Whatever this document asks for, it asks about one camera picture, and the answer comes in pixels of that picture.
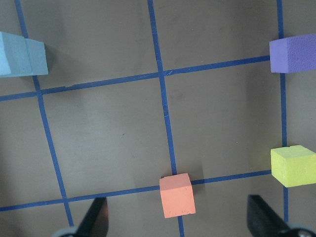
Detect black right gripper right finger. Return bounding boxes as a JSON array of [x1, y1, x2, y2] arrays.
[[247, 195, 294, 237]]

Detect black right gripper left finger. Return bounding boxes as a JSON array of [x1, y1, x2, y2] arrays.
[[76, 197, 109, 237]]

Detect yellow foam block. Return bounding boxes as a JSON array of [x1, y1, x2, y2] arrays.
[[271, 145, 316, 188]]

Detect orange foam block left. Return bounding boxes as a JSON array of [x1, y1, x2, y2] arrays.
[[159, 173, 196, 218]]

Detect purple foam block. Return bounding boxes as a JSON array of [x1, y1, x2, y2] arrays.
[[269, 34, 316, 74]]

